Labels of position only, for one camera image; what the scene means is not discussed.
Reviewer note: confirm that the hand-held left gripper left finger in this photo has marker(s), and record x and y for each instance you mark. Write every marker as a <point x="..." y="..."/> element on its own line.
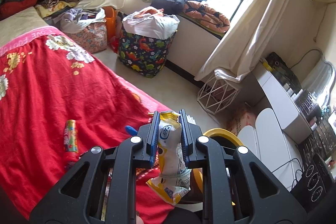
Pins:
<point x="155" y="145"/>

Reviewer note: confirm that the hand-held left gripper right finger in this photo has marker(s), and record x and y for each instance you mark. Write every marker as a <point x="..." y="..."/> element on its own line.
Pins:
<point x="184" y="145"/>

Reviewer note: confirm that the yellow white snack packet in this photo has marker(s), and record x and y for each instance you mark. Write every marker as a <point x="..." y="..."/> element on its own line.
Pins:
<point x="169" y="166"/>

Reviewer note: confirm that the yellow rimmed trash can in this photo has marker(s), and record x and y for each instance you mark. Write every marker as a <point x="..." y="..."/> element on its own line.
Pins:
<point x="220" y="132"/>

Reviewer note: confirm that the small blue object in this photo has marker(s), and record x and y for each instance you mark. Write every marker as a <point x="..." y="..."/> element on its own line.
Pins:
<point x="130" y="130"/>

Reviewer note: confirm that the cardboard box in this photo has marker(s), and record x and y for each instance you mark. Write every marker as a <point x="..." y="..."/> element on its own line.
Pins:
<point x="241" y="119"/>

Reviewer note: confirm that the colourful candy tube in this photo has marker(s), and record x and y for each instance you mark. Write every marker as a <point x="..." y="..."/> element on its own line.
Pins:
<point x="70" y="137"/>

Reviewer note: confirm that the dinosaur print fabric bag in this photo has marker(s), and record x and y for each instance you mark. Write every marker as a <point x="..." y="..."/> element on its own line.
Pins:
<point x="141" y="53"/>

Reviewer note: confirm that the white vanity table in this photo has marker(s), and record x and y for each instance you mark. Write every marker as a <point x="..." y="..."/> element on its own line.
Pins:
<point x="281" y="103"/>

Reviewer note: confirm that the red floral blanket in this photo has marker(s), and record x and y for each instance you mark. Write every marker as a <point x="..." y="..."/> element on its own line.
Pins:
<point x="65" y="87"/>

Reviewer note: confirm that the white plastic bag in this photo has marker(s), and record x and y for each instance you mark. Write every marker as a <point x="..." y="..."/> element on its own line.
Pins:
<point x="152" y="27"/>

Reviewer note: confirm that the black bag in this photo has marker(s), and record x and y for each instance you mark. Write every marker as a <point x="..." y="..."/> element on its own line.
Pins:
<point x="283" y="69"/>

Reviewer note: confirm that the pink floral fabric bag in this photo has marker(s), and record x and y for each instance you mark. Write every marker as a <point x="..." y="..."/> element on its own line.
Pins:
<point x="92" y="35"/>

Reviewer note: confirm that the dark clear cosmetics organizer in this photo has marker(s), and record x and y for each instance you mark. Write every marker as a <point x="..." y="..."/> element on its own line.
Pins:
<point x="307" y="103"/>

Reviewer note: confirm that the orange bag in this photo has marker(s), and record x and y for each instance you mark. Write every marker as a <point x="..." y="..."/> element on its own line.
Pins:
<point x="109" y="22"/>

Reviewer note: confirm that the black patterned box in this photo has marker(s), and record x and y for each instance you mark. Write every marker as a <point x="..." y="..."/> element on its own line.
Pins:
<point x="312" y="176"/>

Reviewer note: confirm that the orange cloth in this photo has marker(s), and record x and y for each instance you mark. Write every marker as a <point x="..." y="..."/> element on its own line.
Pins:
<point x="152" y="11"/>

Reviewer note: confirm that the wavy framed mirror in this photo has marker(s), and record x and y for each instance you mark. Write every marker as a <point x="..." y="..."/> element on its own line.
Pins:
<point x="319" y="79"/>

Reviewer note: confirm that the tiger print cloth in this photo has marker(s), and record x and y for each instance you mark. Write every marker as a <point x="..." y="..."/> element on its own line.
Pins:
<point x="50" y="2"/>

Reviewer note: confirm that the bed with beige sheet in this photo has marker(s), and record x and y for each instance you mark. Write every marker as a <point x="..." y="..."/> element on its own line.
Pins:
<point x="18" y="27"/>

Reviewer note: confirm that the red folded cloth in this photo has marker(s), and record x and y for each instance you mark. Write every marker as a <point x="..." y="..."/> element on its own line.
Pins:
<point x="15" y="7"/>

